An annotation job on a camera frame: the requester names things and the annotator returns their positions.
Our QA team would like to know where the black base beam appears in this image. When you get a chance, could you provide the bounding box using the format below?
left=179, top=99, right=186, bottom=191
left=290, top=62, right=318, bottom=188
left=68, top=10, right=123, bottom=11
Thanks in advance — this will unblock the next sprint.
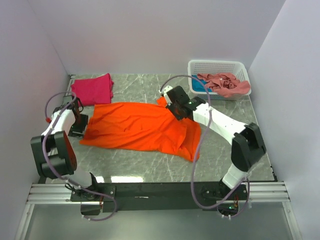
left=70, top=181, right=248, bottom=213

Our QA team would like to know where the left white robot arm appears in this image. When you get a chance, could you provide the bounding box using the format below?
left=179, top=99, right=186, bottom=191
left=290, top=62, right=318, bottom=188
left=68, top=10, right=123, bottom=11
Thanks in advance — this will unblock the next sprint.
left=30, top=96, right=100, bottom=201

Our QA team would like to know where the aluminium rail frame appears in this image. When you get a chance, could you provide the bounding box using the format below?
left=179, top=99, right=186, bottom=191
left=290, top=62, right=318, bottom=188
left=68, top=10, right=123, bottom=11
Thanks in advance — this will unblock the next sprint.
left=15, top=181, right=303, bottom=240

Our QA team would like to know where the blue t shirt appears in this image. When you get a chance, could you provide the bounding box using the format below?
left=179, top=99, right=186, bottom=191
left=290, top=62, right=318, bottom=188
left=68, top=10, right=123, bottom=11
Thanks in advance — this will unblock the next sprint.
left=191, top=75, right=207, bottom=93

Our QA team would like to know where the folded magenta t shirt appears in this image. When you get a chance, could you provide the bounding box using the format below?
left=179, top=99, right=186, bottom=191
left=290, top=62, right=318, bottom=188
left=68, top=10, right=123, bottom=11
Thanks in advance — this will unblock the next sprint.
left=71, top=73, right=114, bottom=107

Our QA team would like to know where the pink t shirt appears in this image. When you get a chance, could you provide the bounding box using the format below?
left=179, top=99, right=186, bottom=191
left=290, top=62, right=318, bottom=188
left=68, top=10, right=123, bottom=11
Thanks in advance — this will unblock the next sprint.
left=197, top=72, right=251, bottom=98

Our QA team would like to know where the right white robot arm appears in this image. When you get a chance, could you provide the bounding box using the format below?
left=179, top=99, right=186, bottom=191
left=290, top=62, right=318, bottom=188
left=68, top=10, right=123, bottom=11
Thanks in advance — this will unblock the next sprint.
left=161, top=86, right=267, bottom=200

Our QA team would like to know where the orange t shirt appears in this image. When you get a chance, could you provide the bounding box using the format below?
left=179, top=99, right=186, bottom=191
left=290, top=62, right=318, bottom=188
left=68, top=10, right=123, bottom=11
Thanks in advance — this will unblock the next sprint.
left=80, top=97, right=202, bottom=162

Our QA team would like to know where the white plastic basket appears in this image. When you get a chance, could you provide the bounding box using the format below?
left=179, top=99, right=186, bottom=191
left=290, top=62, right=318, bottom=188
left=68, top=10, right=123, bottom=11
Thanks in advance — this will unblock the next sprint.
left=187, top=60, right=252, bottom=100

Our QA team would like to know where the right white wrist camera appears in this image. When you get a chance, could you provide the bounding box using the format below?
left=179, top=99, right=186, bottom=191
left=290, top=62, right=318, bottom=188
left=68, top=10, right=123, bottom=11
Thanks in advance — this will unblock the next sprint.
left=160, top=85, right=173, bottom=106

